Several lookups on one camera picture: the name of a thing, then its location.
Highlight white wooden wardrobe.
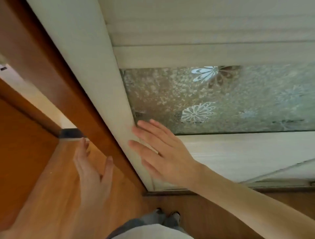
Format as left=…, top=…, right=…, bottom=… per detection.
left=0, top=0, right=315, bottom=197

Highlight person's grey trousers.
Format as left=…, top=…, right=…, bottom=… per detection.
left=108, top=208, right=188, bottom=239

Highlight person's left forearm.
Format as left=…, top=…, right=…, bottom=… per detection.
left=0, top=197, right=109, bottom=239

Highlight orange wooden door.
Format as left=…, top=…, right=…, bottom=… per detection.
left=0, top=78, right=60, bottom=231

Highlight wardrobe sliding door floral glass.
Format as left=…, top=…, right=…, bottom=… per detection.
left=26, top=0, right=315, bottom=192

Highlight person's right hand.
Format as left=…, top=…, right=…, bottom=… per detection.
left=128, top=119, right=204, bottom=190

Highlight person's left hand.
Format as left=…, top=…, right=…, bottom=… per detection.
left=73, top=138, right=114, bottom=210

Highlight person's white shirt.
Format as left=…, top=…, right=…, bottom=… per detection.
left=117, top=223, right=195, bottom=239

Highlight person's right forearm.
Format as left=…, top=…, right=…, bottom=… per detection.
left=191, top=163, right=315, bottom=239

